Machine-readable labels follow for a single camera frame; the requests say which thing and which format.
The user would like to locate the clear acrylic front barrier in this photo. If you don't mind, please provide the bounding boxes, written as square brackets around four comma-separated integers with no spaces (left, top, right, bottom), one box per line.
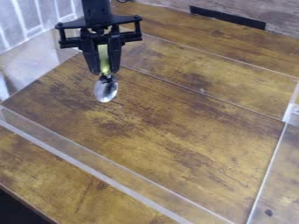
[0,106,234,224]

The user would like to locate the clear acrylic triangular bracket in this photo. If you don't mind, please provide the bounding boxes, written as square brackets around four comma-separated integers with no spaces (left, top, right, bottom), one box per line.
[66,18,95,54]

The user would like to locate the green handled metal spoon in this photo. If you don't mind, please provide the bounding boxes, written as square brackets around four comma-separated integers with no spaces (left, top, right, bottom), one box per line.
[94,45,118,102]

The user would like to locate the clear acrylic right barrier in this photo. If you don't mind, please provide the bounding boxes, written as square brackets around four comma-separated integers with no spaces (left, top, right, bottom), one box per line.
[247,82,299,224]

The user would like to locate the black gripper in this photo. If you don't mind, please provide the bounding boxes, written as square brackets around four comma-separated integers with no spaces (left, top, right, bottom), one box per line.
[55,0,143,75]

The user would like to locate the black strip on back wall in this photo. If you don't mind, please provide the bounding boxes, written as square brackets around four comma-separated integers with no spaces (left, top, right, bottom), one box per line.
[190,5,267,30]

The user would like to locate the clear acrylic barrier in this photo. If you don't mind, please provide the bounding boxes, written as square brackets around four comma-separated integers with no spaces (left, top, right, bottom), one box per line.
[0,106,234,224]
[247,82,299,224]

